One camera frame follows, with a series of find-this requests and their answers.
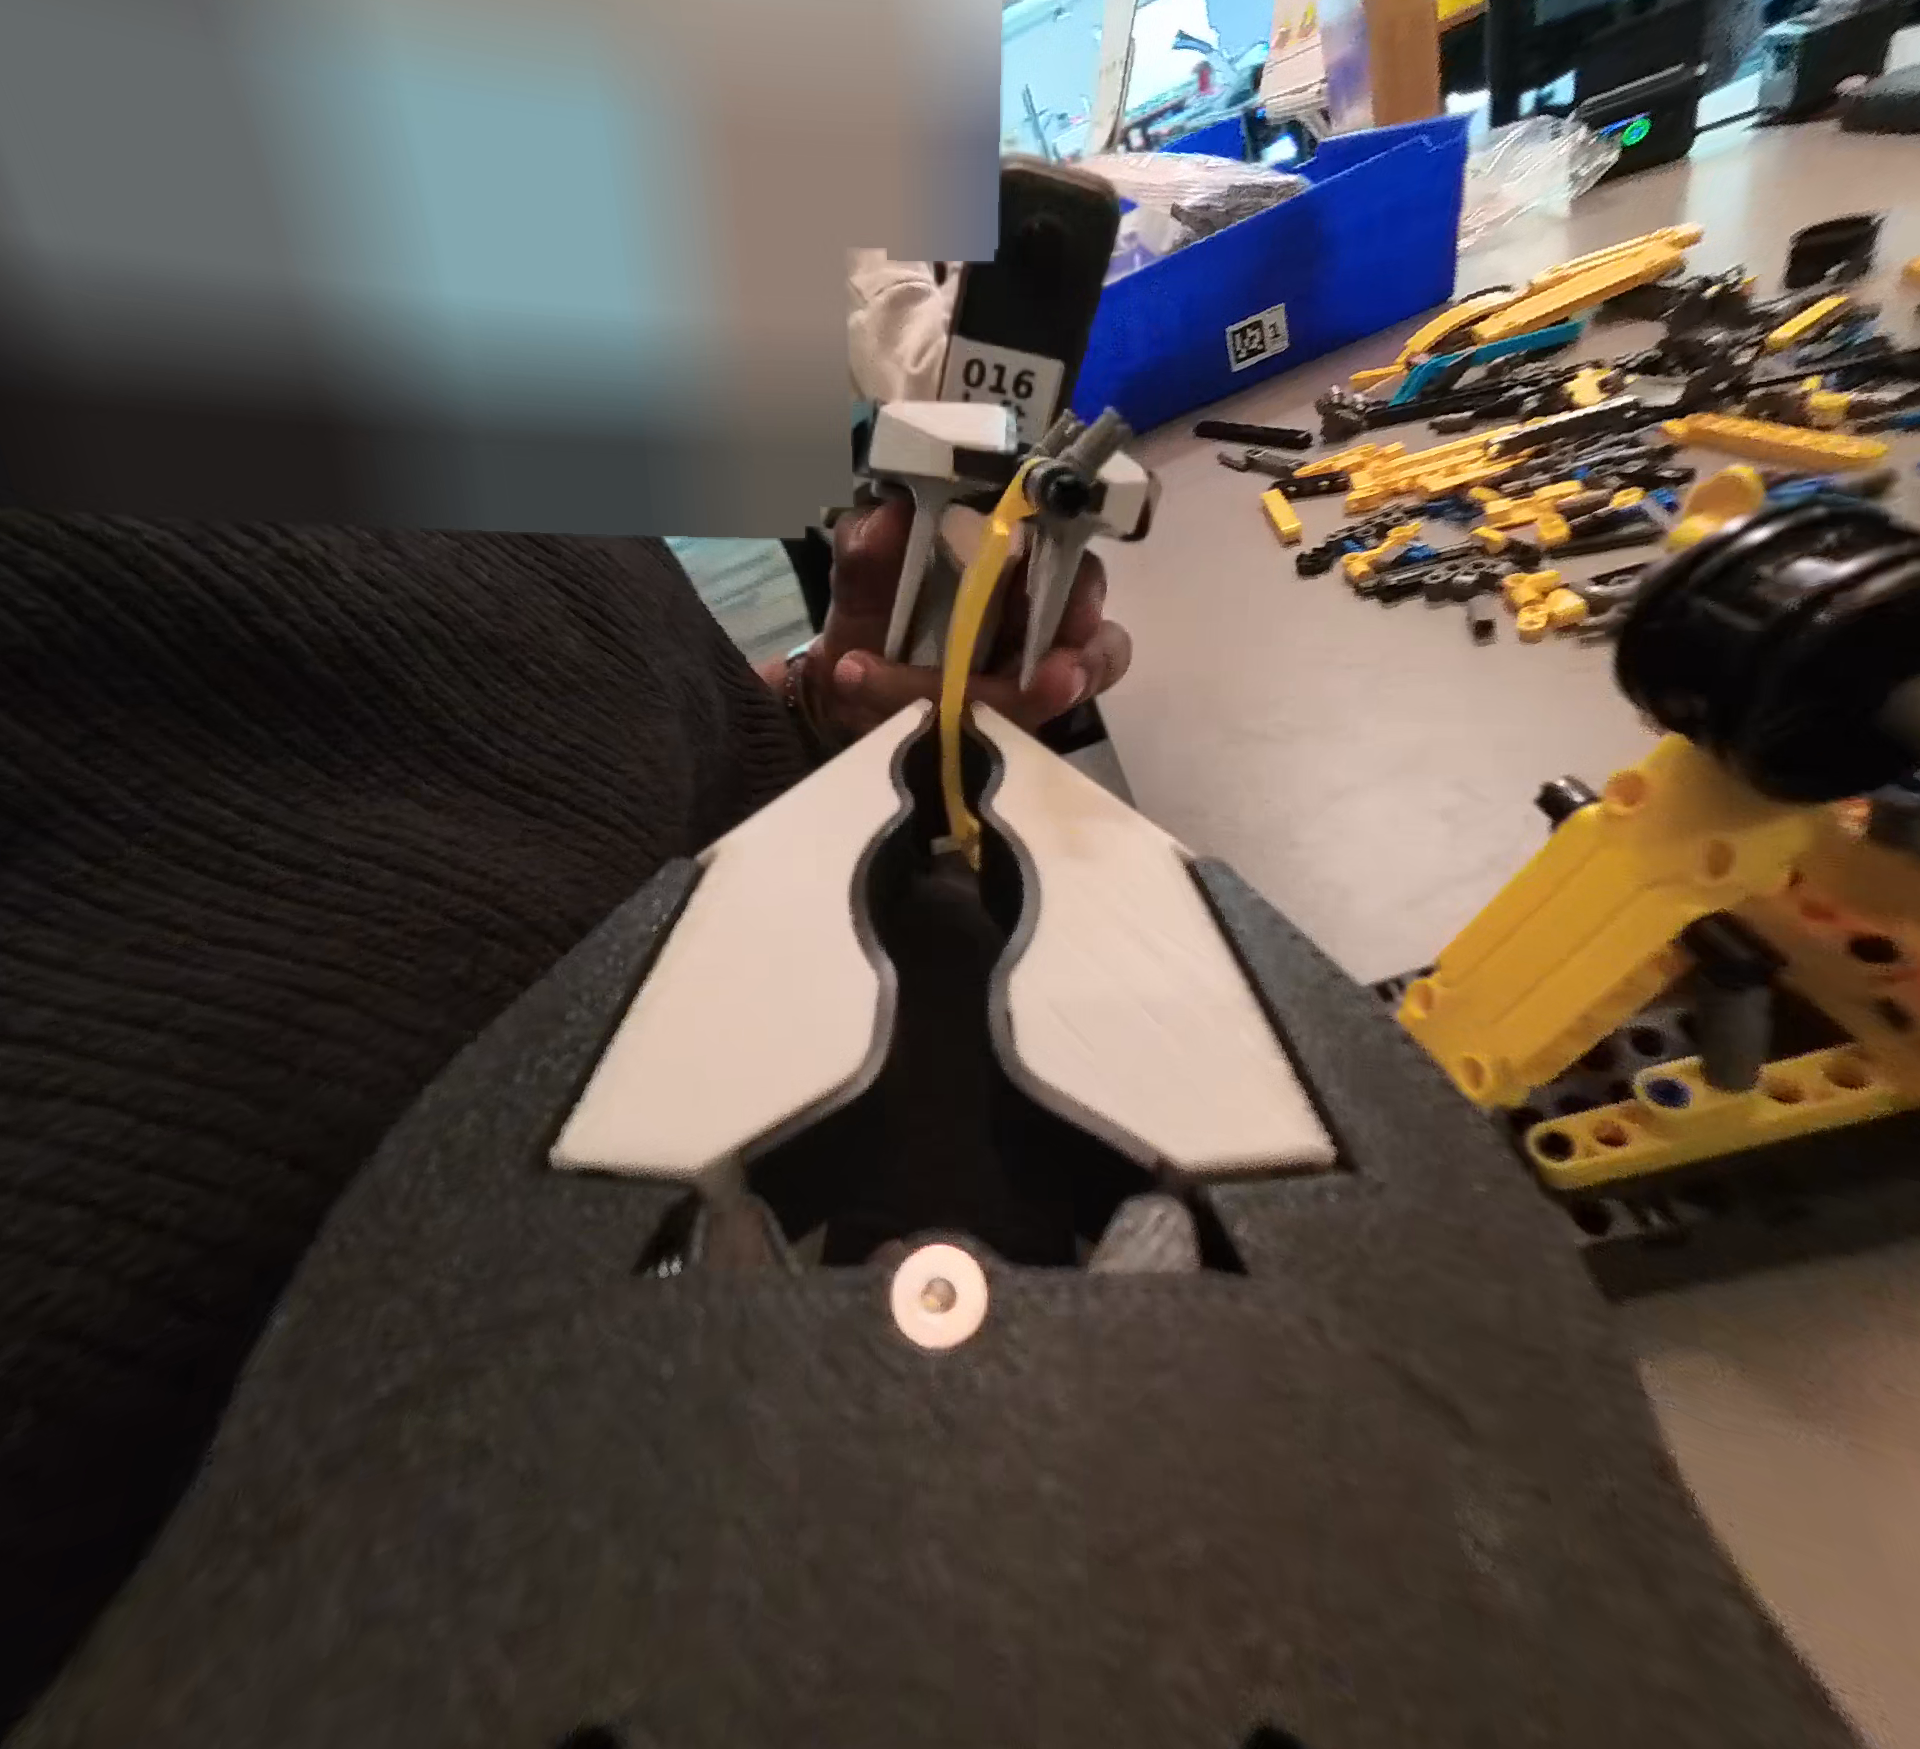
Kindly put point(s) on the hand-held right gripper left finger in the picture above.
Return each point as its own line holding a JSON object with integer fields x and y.
{"x": 737, "y": 1014}

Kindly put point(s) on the blue storage bin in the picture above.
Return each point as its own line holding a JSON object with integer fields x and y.
{"x": 1350, "y": 264}

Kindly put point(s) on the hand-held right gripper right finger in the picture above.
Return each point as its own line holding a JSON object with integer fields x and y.
{"x": 1156, "y": 1014}

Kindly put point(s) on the brown cardboard box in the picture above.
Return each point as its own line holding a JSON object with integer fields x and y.
{"x": 1403, "y": 55}

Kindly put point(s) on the black device green light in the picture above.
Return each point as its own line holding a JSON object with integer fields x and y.
{"x": 1642, "y": 121}

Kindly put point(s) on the clear plastic bags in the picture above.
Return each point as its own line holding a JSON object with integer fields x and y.
{"x": 1216, "y": 196}

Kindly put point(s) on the black toy axle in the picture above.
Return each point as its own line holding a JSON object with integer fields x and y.
{"x": 1063, "y": 490}

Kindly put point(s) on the pile of toy building pieces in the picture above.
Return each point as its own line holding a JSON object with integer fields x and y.
{"x": 1500, "y": 473}

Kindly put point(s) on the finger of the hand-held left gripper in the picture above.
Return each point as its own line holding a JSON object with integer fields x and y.
{"x": 1119, "y": 495}
{"x": 937, "y": 443}

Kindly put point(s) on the clear plastic bag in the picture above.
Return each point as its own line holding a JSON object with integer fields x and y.
{"x": 1530, "y": 174}

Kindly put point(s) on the yellow teal toy boom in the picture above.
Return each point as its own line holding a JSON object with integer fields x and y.
{"x": 1576, "y": 279}

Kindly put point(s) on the yellow curved toy panel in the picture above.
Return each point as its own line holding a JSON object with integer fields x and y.
{"x": 959, "y": 639}

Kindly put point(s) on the person's left hand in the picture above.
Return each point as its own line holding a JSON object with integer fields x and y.
{"x": 856, "y": 578}

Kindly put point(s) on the yellow black toy crane model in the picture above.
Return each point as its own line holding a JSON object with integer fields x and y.
{"x": 1621, "y": 909}

